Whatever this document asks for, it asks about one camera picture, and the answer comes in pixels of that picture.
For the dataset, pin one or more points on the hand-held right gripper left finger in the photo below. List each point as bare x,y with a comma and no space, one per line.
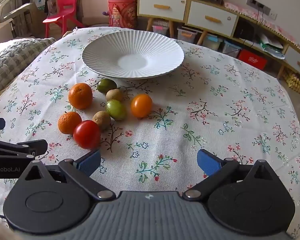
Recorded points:
90,163

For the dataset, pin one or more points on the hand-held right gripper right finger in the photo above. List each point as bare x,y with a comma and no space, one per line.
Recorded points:
208,162

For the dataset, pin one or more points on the red tomato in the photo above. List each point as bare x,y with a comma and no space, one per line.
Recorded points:
87,134

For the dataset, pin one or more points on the small orange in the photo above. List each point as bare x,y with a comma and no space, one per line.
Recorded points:
69,123

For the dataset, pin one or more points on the light green fruit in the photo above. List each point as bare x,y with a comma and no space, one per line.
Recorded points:
116,109

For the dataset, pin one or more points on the large orange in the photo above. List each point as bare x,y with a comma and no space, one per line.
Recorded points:
80,95

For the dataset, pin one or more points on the small kiwi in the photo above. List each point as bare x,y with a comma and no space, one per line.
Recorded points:
114,95

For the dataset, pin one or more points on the orange tomato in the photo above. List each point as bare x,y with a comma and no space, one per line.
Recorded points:
141,105

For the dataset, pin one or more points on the white ribbed plate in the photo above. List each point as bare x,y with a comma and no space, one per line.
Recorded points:
132,55

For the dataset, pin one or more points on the floral tablecloth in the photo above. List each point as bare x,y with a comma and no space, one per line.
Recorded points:
215,120

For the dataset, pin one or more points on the brown kiwi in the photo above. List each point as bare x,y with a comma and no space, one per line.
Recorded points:
102,119

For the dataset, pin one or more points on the grey knitted cushion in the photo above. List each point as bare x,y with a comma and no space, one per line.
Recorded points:
12,60

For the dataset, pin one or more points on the dark green fruit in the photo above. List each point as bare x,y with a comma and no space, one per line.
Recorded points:
107,85

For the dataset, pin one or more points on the red cardboard box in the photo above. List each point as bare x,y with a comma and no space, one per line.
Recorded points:
252,60

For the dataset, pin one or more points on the white office chair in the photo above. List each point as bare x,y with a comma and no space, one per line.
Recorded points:
12,10

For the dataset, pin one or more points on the clear box with blue lid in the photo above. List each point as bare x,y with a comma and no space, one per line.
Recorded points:
231,49

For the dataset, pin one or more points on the pile of yellow items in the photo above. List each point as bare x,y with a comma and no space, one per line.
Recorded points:
295,82

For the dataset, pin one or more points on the white box with blue lid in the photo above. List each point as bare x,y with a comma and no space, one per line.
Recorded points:
214,42

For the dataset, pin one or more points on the clear box with orange latch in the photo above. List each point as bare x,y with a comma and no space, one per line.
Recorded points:
188,34

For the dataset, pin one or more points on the white and green bags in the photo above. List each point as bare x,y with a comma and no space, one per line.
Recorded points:
270,46

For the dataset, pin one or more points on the small white drawer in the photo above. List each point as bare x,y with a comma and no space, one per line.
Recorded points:
299,62

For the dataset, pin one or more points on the pink plastic chair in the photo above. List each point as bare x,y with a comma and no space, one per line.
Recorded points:
65,5

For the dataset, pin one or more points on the black device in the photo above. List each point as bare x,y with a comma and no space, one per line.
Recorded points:
244,30

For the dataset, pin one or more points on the clear box with pink lid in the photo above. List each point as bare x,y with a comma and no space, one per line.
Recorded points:
160,30

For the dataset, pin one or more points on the white drawer with grey knob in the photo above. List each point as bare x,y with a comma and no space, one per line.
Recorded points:
211,18

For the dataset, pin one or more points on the long low wooden cabinet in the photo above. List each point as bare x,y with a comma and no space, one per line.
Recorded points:
240,17

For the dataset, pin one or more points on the pink lace cloth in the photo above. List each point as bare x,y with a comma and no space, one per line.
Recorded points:
277,27

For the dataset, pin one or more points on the red printed drum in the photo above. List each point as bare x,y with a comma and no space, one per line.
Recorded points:
122,12

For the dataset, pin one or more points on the wooden shelf cabinet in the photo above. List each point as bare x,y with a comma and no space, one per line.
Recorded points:
162,15

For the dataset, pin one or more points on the white drawer with round lock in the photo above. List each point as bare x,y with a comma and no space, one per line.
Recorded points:
162,6

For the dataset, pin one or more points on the grey wall socket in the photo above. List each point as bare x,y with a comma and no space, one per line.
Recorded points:
262,7

